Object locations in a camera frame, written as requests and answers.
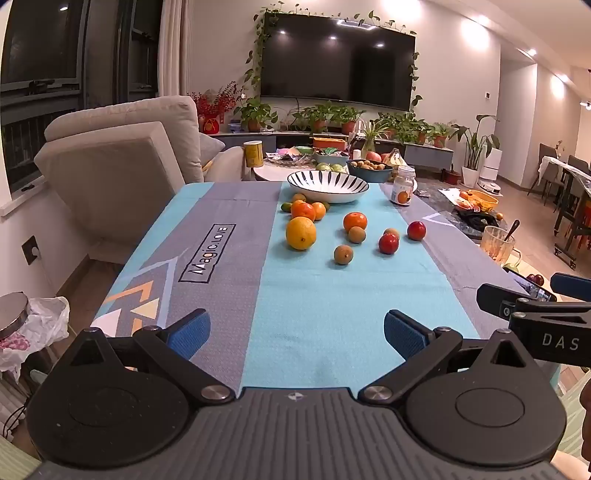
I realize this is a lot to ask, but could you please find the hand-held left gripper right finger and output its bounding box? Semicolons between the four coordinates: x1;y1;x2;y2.
358;309;539;408

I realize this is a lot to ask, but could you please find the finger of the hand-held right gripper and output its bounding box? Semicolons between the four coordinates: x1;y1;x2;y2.
550;272;591;302
476;283;520;320

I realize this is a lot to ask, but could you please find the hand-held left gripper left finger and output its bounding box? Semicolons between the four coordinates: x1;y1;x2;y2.
69;308;235;407

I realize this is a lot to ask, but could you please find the orange mandarin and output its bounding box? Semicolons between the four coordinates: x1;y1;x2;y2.
342;211;368;233

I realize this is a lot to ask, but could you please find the large yellow orange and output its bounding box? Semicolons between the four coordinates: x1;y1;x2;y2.
285;216;318;251

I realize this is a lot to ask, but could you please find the black striped white bowl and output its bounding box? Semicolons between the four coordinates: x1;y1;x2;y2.
287;170;370;205

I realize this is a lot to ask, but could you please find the smartphone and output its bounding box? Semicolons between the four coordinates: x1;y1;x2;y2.
508;268;558;302

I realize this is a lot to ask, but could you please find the glass mug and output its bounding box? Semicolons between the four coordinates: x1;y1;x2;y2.
479;225;517;267

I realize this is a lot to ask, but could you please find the black cloth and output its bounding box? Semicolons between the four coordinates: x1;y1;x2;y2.
455;210;502;234

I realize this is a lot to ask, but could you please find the yellow plastic basket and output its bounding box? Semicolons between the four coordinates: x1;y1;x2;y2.
459;189;499;213

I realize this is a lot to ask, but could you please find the dining table with cover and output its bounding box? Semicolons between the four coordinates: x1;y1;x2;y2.
541;155;591;271

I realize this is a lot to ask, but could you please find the blue grey printed table mat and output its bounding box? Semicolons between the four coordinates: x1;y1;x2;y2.
90;181;561;402

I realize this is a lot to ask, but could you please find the grey dining chair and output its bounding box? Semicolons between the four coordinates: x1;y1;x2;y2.
527;143;559;206

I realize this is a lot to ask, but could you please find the white robot vacuum dock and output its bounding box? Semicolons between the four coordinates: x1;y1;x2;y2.
480;147;503;182

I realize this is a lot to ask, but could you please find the glass jar with orange label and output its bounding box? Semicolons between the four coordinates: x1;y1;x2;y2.
390;166;417;206

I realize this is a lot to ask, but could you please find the tall plant in white pot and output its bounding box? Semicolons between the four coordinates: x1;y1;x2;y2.
450;114;501;188

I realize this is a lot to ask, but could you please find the white plastic bag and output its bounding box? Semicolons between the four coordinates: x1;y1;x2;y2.
0;296;70;384

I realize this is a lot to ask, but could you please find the grey television cabinet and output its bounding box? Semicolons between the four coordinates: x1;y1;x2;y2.
215;130;455;171

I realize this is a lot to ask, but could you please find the blue bowl of longans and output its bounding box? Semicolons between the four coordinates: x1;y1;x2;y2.
346;159;394;184

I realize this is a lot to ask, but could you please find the potted green plant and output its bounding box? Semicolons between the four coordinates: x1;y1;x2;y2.
333;106;365;136
233;98;279;133
429;122;458;149
291;104;338;134
397;115;435;146

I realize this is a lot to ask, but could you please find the beige sofa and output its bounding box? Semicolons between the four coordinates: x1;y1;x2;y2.
34;95;245;252

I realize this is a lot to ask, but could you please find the metal lid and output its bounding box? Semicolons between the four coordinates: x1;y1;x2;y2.
0;292;30;341

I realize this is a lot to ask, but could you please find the grey sofa cushion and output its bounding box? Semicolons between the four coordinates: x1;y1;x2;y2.
198;131;227;169

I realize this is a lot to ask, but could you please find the yellow can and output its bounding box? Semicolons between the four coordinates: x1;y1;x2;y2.
243;140;265;168

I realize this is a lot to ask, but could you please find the glass tray of snacks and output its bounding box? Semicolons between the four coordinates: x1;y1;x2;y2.
267;150;317;167

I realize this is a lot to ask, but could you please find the spider plant in vase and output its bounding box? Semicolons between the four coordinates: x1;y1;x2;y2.
358;121;391;155

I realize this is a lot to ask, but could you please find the red flower arrangement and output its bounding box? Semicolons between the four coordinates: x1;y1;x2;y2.
188;82;238;118

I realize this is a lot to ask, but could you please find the trailing vine plant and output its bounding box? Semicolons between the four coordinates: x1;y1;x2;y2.
244;1;424;112

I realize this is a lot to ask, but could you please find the window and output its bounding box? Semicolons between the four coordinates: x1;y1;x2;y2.
0;0;163;191

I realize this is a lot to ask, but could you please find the wall outlet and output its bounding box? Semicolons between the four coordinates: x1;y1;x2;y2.
21;235;41;266

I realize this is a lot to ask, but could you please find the wall-mounted television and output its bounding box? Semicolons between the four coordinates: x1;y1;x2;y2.
260;11;416;112

